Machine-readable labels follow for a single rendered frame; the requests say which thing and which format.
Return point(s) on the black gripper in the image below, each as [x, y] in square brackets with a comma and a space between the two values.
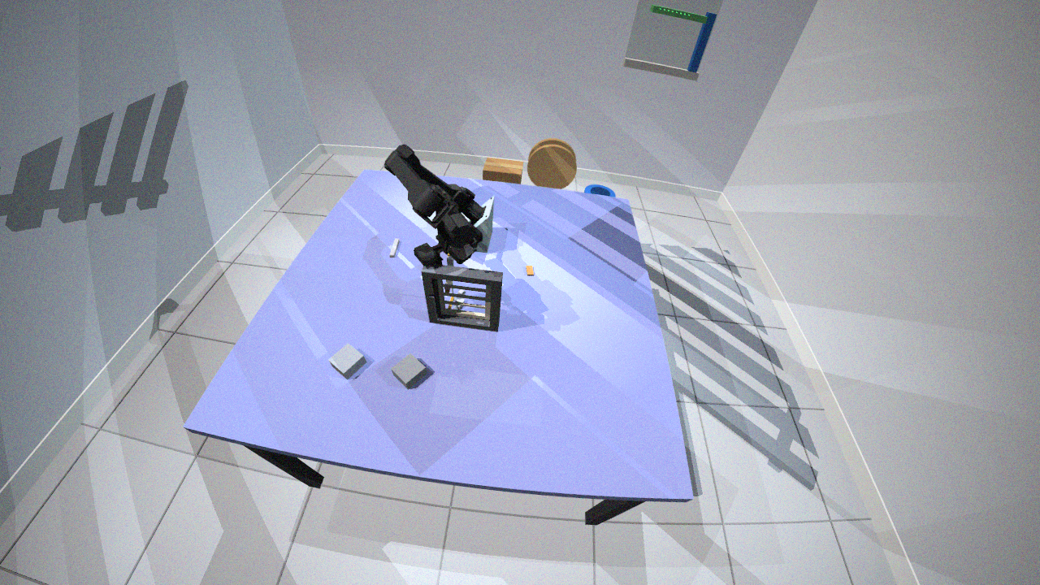
[428, 255]

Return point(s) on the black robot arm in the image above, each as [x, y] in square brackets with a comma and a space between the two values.
[428, 194]

